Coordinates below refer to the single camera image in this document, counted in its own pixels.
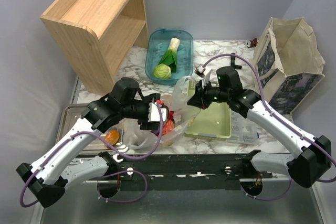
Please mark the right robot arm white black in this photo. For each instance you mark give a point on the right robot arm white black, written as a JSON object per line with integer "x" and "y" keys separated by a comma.
{"x": 308, "y": 158}

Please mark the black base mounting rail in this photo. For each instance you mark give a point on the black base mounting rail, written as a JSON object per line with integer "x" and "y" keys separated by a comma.
{"x": 182, "y": 172}

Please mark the light green plastic basket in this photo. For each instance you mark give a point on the light green plastic basket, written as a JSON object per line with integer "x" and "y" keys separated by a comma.
{"x": 214, "y": 123}

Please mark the canvas tote bag with print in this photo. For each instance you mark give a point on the canvas tote bag with print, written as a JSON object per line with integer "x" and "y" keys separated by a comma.
{"x": 288, "y": 63}

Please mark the black T-shaped pipe fitting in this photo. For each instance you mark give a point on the black T-shaped pipe fitting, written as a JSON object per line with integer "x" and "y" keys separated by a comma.
{"x": 233, "y": 63}

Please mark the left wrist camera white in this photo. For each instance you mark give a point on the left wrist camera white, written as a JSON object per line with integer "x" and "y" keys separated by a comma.
{"x": 158, "y": 112}

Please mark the clear plastic grocery bag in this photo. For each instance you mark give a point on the clear plastic grocery bag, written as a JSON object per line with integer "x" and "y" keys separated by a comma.
{"x": 137, "y": 139}

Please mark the orange glazed bread bun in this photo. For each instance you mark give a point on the orange glazed bread bun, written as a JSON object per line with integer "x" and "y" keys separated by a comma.
{"x": 112, "y": 137}

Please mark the toy bok choy green white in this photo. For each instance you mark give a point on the toy bok choy green white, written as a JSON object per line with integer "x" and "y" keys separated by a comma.
{"x": 170, "y": 56}

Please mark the aluminium frame rail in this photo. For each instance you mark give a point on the aluminium frame rail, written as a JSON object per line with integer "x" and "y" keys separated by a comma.
{"x": 109, "y": 180}

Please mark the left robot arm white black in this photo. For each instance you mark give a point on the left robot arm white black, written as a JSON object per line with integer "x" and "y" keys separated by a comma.
{"x": 48, "y": 177}

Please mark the red toy pepper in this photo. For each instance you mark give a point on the red toy pepper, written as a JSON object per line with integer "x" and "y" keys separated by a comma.
{"x": 171, "y": 116}

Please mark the metal baking tray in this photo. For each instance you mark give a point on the metal baking tray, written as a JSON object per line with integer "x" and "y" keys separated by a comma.
{"x": 69, "y": 117}

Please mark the toy watermelon slice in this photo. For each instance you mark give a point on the toy watermelon slice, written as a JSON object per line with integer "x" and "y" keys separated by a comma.
{"x": 168, "y": 127}

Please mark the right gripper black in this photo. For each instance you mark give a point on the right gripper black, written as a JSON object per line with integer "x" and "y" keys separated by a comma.
{"x": 199, "y": 99}

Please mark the teal transparent plastic bin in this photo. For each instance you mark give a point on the teal transparent plastic bin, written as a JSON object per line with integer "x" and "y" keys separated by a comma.
{"x": 158, "y": 44}

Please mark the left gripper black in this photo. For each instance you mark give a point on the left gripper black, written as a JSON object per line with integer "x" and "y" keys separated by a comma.
{"x": 144, "y": 124}

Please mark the clear plastic compartment box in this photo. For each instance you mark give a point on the clear plastic compartment box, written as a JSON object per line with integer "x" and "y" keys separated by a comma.
{"x": 243, "y": 131}

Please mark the small red black connector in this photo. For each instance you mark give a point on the small red black connector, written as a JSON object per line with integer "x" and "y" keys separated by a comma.
{"x": 252, "y": 43}

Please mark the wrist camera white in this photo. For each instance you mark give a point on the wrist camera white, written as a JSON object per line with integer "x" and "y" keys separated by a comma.
{"x": 158, "y": 112}
{"x": 204, "y": 73}

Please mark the green toy cabbage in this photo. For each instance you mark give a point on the green toy cabbage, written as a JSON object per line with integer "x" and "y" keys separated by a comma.
{"x": 162, "y": 71}

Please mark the wooden shelf unit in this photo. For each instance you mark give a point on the wooden shelf unit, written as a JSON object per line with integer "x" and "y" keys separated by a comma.
{"x": 96, "y": 35}

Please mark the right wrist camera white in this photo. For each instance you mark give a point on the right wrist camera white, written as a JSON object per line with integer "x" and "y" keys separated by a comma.
{"x": 204, "y": 73}

